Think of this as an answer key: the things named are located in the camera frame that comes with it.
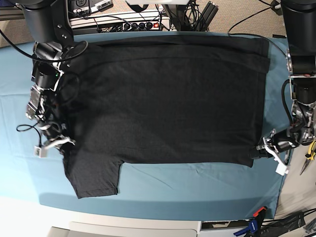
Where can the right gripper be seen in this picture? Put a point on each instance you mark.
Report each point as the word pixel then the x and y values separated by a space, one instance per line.
pixel 56 132

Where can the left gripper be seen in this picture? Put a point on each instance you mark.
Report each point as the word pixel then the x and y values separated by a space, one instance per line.
pixel 287 139

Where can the dark grey T-shirt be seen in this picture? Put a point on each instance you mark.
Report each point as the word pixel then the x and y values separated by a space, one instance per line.
pixel 168 99

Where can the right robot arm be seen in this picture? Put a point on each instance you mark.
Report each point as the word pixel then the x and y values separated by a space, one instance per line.
pixel 54 50

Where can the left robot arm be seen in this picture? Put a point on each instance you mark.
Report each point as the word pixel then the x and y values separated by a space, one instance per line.
pixel 298 92

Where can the orange black clamp bottom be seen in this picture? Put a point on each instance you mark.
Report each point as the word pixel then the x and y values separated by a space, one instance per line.
pixel 260 214

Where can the blue black clamp bottom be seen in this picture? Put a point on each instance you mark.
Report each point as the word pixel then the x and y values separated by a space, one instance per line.
pixel 250 229

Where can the black extrusion piece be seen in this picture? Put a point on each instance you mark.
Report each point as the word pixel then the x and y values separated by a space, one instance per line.
pixel 206 17

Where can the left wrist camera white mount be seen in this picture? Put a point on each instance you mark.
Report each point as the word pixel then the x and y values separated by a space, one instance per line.
pixel 281 169

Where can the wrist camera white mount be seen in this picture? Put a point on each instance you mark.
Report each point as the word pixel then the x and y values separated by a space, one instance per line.
pixel 41 150
pixel 281 169

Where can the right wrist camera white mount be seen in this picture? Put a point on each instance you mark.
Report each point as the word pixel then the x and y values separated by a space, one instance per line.
pixel 41 150

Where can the yellow handled pliers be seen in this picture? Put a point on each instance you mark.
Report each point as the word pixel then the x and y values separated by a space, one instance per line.
pixel 310 156

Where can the black power strip red switch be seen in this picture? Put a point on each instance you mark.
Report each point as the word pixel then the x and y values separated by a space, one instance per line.
pixel 136 27

